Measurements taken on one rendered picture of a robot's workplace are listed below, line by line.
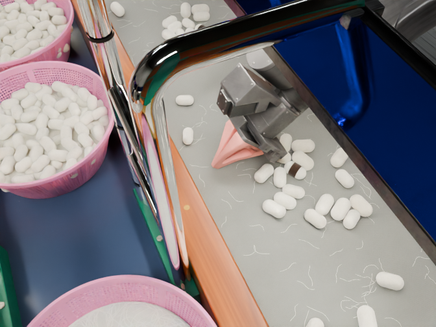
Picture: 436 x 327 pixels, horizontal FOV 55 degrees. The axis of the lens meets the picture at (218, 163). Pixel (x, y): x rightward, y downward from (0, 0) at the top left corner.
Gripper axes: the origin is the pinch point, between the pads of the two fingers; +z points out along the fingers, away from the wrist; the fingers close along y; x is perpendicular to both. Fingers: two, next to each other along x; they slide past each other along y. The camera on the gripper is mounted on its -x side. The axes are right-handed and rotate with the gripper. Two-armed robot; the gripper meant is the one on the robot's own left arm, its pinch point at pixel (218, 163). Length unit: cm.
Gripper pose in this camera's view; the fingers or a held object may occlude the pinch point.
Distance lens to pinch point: 64.4
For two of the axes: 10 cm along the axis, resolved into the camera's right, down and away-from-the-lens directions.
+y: 4.3, 7.5, -5.1
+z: -6.9, 6.3, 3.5
